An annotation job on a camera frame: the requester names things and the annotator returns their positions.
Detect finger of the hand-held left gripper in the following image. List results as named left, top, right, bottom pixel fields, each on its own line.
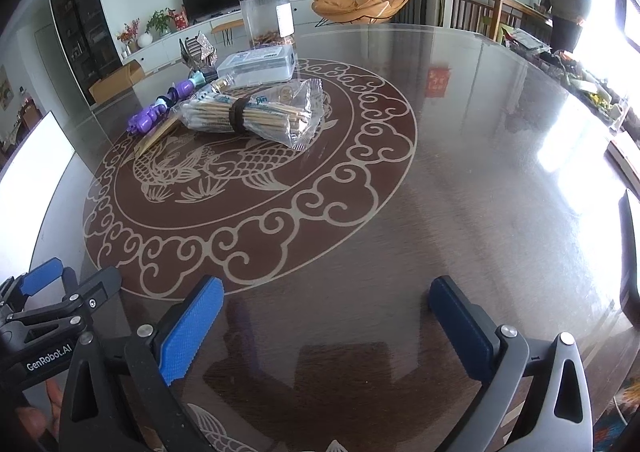
left=0, top=258, right=77, bottom=315
left=10, top=266, right=122, bottom=334

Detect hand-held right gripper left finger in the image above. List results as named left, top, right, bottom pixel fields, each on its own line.
left=60, top=276, right=224, bottom=452

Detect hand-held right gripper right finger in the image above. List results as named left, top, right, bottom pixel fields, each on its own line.
left=430, top=276, right=593, bottom=452

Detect tan paper sleeve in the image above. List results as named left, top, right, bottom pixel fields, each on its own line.
left=134, top=115, right=186, bottom=155

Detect purple toy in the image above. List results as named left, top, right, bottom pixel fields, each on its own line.
left=127, top=72, right=221, bottom=135

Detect bundle of disposable chopsticks packets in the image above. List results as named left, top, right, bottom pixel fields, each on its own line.
left=177, top=80, right=326, bottom=150

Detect clear plastic lidded box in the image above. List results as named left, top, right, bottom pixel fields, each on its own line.
left=216, top=43, right=297, bottom=87

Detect person's left hand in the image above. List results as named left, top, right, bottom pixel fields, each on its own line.
left=14, top=378, right=63, bottom=439

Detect colourful printed cushion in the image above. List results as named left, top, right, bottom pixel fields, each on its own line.
left=592, top=382, right=640, bottom=452

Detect black flat panel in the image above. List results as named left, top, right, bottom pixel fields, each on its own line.
left=618, top=189, right=640, bottom=315

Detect brown cardboard box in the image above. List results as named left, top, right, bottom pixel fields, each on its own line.
left=89, top=60, right=146, bottom=106

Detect white television cabinet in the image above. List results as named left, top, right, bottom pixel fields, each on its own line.
left=120, top=0, right=321, bottom=73

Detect red flowers in white vase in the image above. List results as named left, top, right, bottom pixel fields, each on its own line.
left=117, top=20, right=153, bottom=53

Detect dark display cabinet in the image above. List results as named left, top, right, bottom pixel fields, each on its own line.
left=47, top=0, right=123, bottom=106

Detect bushy green potted plant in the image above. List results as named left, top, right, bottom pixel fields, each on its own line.
left=146, top=8, right=173, bottom=37

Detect cluttered low side shelf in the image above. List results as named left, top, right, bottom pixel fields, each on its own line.
left=510, top=27, right=636, bottom=133

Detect orange topped bench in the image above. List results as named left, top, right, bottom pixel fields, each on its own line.
left=210, top=18, right=246, bottom=46

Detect dark wooden side table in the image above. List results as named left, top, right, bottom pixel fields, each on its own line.
left=500, top=0, right=556, bottom=53

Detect clear plastic jar black lid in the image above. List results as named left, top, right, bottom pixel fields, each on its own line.
left=238, top=0, right=296, bottom=49

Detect dark wooden chair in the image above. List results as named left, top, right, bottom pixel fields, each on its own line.
left=440, top=0, right=506, bottom=40

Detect framed wall picture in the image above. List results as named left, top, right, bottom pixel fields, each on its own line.
left=0, top=65, right=16, bottom=110

